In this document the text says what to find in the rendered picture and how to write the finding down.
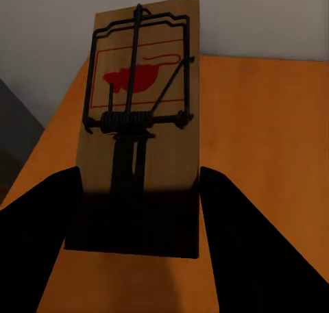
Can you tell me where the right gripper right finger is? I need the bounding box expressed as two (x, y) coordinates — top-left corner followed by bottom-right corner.
(199, 166), (329, 313)

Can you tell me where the mousetrap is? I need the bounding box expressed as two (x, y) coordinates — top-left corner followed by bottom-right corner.
(64, 0), (200, 259)

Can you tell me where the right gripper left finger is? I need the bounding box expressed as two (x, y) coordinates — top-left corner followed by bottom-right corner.
(0, 166), (82, 313)

